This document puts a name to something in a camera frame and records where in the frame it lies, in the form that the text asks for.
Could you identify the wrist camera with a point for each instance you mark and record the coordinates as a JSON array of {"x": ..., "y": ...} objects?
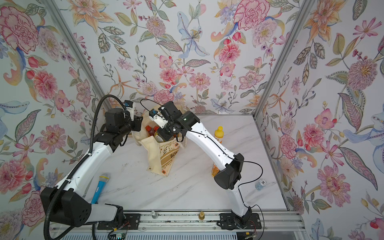
[
  {"x": 157, "y": 118},
  {"x": 130, "y": 106}
]

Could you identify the orange bottle yellow cap front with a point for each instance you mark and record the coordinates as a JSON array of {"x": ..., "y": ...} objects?
[{"x": 215, "y": 170}]

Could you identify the cream canvas shopping bag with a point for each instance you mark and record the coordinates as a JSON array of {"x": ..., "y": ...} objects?
[{"x": 160, "y": 156}]

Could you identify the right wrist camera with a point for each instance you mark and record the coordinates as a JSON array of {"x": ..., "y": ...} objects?
[{"x": 157, "y": 118}]

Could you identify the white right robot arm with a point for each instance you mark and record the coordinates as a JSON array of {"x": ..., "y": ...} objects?
[{"x": 230, "y": 165}]

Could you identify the orange bottle yellow cap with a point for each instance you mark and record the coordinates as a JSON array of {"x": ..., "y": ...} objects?
[
  {"x": 219, "y": 134},
  {"x": 215, "y": 170}
]

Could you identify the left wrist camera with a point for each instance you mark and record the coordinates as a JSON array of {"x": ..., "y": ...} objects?
[{"x": 130, "y": 106}]

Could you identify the blue tube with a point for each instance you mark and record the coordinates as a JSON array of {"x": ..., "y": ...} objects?
[{"x": 103, "y": 179}]

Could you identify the red Fairy dish soap bottle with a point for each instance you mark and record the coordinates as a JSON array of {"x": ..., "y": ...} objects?
[{"x": 150, "y": 130}]

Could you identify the aluminium corner post right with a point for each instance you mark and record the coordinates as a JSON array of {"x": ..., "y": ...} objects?
[{"x": 303, "y": 13}]

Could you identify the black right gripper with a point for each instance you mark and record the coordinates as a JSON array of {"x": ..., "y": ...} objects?
[{"x": 163, "y": 133}]

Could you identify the aluminium corner post left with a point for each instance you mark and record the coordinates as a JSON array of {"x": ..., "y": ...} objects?
[{"x": 71, "y": 84}]

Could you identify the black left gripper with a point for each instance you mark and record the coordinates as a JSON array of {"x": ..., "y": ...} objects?
[{"x": 137, "y": 122}]

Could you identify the aluminium corner post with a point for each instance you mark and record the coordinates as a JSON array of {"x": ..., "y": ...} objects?
[
  {"x": 303, "y": 13},
  {"x": 71, "y": 84}
]

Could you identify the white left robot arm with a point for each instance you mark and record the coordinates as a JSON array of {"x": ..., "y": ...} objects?
[{"x": 65, "y": 203}]

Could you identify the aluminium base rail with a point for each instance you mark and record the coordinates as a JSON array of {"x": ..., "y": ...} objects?
[{"x": 197, "y": 225}]

